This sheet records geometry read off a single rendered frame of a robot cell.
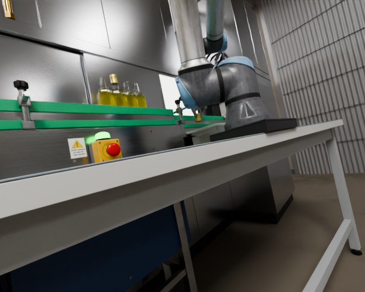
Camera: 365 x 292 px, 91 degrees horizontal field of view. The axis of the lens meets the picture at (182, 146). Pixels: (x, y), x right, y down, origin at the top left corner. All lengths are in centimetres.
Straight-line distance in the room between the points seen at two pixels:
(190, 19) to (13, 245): 62
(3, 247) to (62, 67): 87
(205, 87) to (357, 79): 287
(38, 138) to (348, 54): 337
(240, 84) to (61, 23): 91
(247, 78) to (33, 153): 64
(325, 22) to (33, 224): 360
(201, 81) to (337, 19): 307
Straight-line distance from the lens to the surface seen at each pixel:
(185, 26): 64
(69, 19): 123
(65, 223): 29
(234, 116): 59
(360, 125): 331
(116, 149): 56
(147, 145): 74
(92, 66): 109
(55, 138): 62
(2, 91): 97
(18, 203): 24
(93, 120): 68
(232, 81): 62
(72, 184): 24
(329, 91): 337
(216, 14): 86
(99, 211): 29
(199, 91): 60
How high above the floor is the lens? 74
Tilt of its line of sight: 2 degrees up
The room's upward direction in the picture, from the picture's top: 11 degrees counter-clockwise
